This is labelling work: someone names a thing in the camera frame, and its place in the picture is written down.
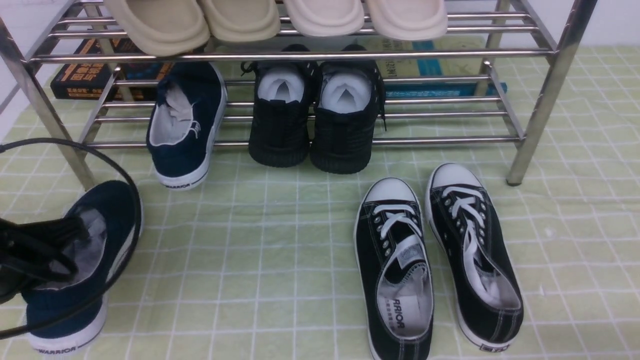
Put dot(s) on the blue beige book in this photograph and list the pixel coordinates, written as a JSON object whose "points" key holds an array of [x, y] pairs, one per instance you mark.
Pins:
{"points": [[442, 68]]}

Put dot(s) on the green checkered cloth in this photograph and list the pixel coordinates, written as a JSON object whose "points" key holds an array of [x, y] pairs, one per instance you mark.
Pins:
{"points": [[258, 263]]}

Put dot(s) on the tan slipper far left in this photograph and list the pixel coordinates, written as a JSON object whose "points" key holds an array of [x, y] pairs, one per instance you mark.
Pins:
{"points": [[161, 28]]}

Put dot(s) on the black knit sneaker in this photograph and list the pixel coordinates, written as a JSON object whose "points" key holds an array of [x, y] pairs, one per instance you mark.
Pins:
{"points": [[351, 97], [284, 91]]}

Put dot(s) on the black knit sneaker right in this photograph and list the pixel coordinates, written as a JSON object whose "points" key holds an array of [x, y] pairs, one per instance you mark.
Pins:
{"points": [[351, 97]]}

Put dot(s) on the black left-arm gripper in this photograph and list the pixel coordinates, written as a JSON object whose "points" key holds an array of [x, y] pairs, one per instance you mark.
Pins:
{"points": [[17, 242]]}

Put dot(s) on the black white canvas sneaker right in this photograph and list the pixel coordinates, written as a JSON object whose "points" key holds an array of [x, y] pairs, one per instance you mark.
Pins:
{"points": [[464, 221]]}

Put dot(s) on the cream slipper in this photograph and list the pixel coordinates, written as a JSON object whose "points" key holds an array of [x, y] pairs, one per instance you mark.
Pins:
{"points": [[409, 20], [325, 18]]}

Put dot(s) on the tan slipper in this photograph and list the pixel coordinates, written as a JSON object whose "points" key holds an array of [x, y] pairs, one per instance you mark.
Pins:
{"points": [[161, 28], [241, 21]]}

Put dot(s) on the black white canvas sneaker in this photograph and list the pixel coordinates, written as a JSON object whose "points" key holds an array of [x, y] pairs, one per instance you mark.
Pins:
{"points": [[464, 221], [396, 277]]}

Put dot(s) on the silver metal shoe rack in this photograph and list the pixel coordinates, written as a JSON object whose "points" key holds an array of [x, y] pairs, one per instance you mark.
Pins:
{"points": [[79, 34]]}

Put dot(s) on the black orange book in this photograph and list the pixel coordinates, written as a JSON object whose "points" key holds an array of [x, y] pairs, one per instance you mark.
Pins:
{"points": [[86, 81]]}

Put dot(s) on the black knit sneaker left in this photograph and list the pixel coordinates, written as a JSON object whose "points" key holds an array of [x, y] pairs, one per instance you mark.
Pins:
{"points": [[284, 91]]}

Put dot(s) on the black white canvas sneaker left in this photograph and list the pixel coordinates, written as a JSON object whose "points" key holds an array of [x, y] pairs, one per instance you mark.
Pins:
{"points": [[396, 277]]}

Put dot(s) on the cream slipper far right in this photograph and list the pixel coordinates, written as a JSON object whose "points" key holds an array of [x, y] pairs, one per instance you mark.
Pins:
{"points": [[409, 20]]}

